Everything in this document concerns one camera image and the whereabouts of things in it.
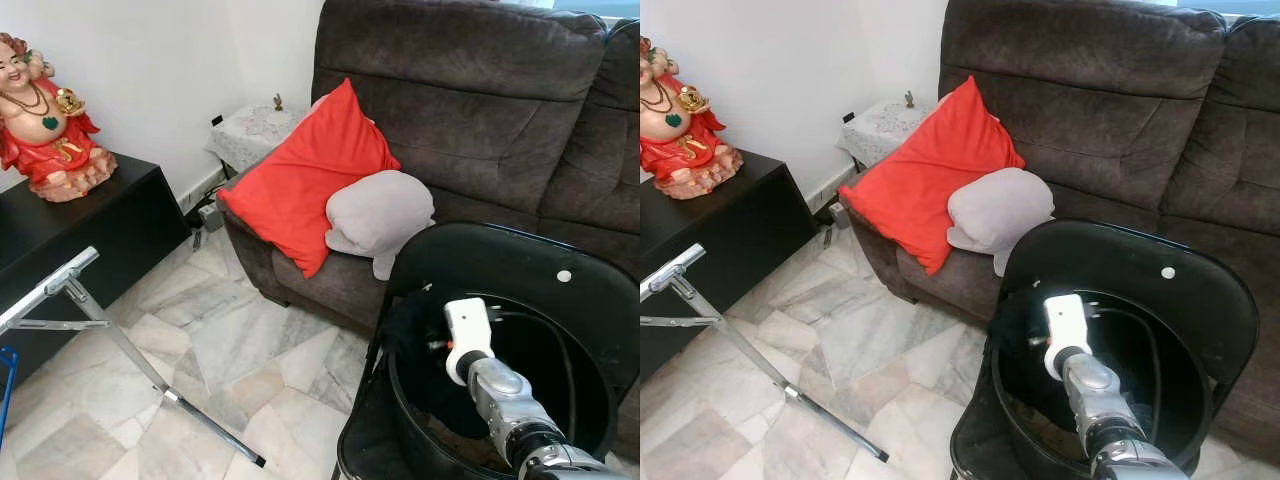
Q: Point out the blue plastic hanger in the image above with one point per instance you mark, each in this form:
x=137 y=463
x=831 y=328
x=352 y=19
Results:
x=8 y=353

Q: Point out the plain grey plush toy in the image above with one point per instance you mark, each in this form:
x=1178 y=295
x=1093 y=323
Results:
x=375 y=215
x=1000 y=210

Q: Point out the black round bucket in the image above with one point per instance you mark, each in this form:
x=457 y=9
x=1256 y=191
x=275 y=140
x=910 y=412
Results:
x=1160 y=380
x=560 y=380

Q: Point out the red pillow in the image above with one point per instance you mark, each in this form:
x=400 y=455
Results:
x=930 y=185
x=310 y=190

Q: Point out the dark brown fabric sofa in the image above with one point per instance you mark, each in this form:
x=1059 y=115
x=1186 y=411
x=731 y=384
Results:
x=480 y=120
x=1100 y=120

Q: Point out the silver metal clothes rack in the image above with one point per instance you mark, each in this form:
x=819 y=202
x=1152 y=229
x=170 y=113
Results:
x=672 y=270
x=50 y=285

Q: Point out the side table lace cloth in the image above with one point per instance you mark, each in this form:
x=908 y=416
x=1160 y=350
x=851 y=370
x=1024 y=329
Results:
x=255 y=130
x=885 y=125

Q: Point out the laughing buddha statue red robe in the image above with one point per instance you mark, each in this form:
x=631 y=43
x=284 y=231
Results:
x=675 y=140
x=45 y=140

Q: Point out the black low television console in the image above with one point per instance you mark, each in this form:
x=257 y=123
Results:
x=100 y=230
x=730 y=230

